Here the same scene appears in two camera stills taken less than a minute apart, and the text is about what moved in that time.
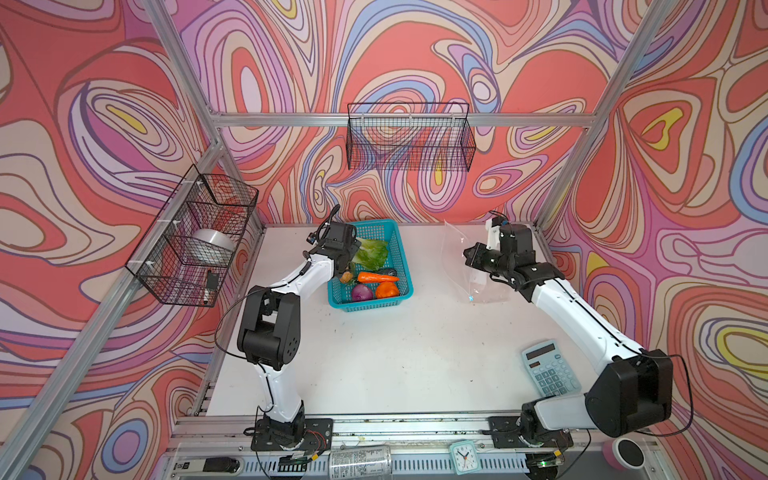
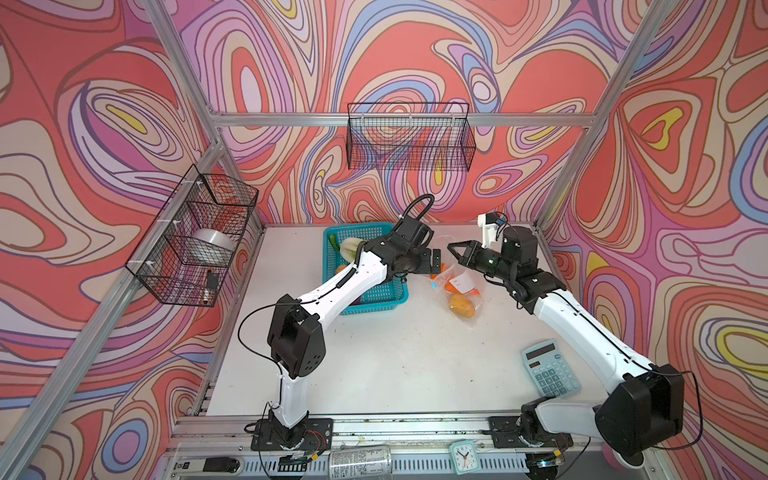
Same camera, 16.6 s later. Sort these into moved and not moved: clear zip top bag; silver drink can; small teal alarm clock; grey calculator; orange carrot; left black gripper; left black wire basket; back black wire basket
Moved: orange carrot; left black gripper; clear zip top bag
Not moved: grey calculator; back black wire basket; silver drink can; left black wire basket; small teal alarm clock
